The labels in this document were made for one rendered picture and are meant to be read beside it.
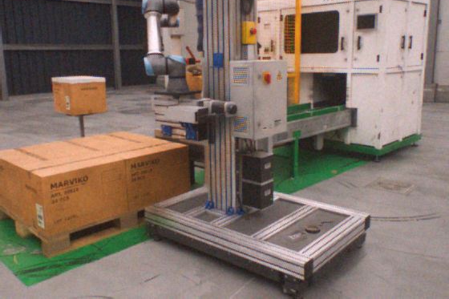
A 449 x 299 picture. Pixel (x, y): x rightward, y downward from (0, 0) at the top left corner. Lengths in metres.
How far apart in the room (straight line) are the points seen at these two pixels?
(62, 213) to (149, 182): 0.69
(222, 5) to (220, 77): 0.44
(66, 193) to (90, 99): 2.25
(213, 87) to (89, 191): 1.10
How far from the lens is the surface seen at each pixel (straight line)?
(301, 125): 4.36
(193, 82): 3.53
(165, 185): 3.38
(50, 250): 3.03
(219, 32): 2.72
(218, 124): 2.77
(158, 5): 2.92
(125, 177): 3.15
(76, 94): 4.98
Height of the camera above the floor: 1.28
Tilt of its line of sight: 11 degrees down
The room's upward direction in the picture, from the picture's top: 1 degrees counter-clockwise
